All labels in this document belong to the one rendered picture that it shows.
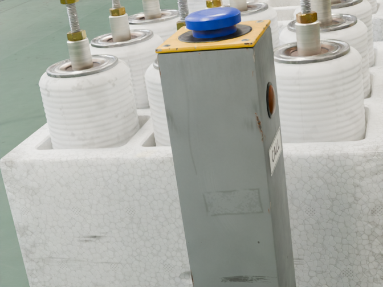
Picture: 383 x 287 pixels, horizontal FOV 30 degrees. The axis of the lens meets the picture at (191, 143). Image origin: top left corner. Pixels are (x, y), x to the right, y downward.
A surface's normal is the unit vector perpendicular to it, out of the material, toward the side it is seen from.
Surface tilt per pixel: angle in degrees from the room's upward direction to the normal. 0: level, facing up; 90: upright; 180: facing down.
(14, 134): 0
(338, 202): 90
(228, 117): 90
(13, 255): 0
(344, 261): 90
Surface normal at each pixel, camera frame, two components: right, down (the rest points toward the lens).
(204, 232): -0.26, 0.37
